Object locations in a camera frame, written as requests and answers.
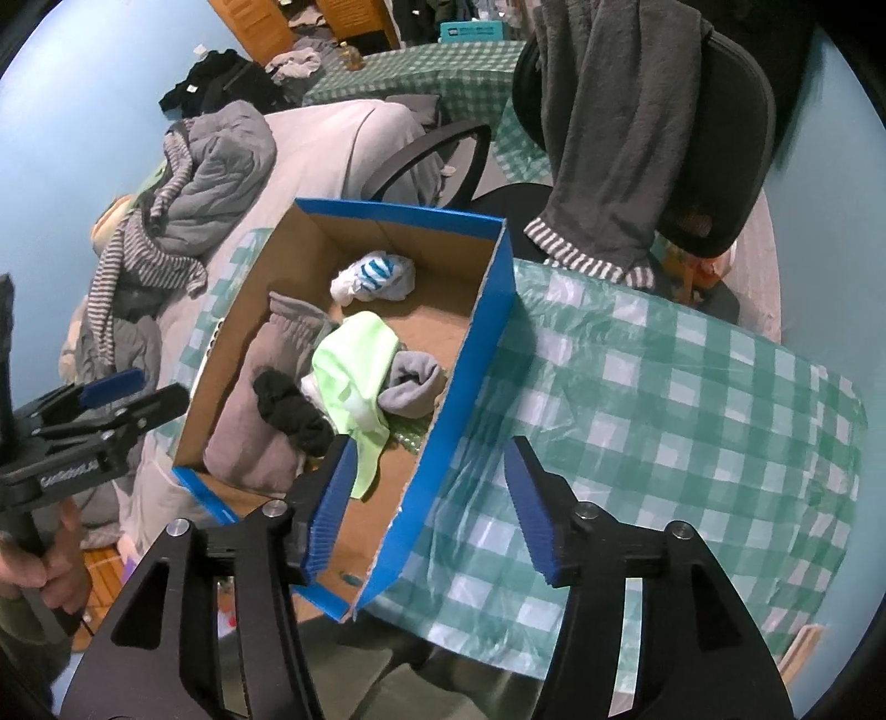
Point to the person's left hand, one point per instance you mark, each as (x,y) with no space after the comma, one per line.
(69,574)

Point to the green knitted cloth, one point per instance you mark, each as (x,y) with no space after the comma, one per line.
(410,439)

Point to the white blue-striped sock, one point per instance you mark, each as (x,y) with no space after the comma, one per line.
(374,277)

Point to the bed with beige cover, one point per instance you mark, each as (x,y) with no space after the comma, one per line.
(325,152)

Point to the dark grey pillow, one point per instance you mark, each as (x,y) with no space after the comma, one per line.
(415,111)

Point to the grey clothes pile on bed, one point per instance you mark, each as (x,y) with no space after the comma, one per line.
(214,180)

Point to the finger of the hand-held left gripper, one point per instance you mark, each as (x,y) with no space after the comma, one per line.
(114,388)
(156,408)

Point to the black sock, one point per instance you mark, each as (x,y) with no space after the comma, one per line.
(291,415)

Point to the neon green sock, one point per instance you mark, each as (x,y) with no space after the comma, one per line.
(353,360)

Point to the blue-edged cardboard box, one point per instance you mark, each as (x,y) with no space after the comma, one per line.
(471,415)

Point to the light grey sock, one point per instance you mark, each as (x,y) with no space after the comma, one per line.
(412,388)

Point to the wooden cabinet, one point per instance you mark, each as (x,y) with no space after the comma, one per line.
(346,17)

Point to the black clothes pile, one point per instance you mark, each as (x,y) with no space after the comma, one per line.
(221,83)

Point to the green checkered tablecloth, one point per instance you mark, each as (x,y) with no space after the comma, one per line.
(415,76)
(657,415)

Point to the black office chair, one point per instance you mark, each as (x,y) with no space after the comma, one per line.
(734,138)

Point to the grey white striped garment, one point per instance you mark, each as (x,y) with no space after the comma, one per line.
(145,256)

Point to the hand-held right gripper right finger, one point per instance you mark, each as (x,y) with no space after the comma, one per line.
(529,505)

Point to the grey white clothes pile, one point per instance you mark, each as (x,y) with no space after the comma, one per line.
(297,62)

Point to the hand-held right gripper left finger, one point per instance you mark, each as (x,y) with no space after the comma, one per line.
(332,505)

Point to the teal plastic basket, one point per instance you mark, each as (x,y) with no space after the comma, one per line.
(472,31)

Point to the amber bottle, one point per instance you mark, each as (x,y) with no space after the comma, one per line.
(351,55)

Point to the yellow green plush toy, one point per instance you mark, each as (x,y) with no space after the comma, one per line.
(111,218)

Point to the grey sweatpants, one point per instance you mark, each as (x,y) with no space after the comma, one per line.
(242,429)

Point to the grey garment with striped cuffs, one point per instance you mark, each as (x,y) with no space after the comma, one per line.
(623,138)

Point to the orange yellow toy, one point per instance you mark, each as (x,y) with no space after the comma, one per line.
(692,270)

